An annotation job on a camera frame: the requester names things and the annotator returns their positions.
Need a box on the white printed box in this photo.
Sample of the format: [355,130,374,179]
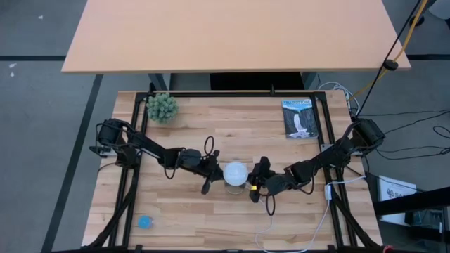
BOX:
[378,174,418,226]

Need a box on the white lamp power cable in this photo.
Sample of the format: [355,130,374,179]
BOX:
[253,175,368,253]

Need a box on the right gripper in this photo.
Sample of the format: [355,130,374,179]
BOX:
[250,157,296,204]

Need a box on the white flood lightbulb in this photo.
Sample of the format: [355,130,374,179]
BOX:
[222,161,250,187]

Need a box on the black round cable disc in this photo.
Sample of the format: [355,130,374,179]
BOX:
[382,58,399,72]

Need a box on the green succulent in grey pot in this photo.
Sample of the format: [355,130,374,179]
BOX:
[146,92,179,124]

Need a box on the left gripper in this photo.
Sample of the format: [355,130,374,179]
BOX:
[181,149,226,195]

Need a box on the small blue round cup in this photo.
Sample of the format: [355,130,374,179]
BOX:
[137,215,155,231]

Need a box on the metal lamp socket base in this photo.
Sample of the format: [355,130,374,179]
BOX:
[224,182,248,195]

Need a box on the black metal beam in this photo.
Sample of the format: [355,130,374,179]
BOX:
[372,186,450,217]

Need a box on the light wooden desk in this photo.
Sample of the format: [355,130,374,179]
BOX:
[61,0,411,91]

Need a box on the thick yellow hanging cable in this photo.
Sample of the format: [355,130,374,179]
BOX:
[351,0,430,101]

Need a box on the white cable bundle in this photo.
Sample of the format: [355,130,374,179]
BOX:
[318,81,361,117]

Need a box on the black hanging cable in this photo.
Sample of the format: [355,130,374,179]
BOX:
[354,0,423,117]

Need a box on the Yellowstone waterfall book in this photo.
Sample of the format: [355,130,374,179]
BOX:
[281,98,319,139]

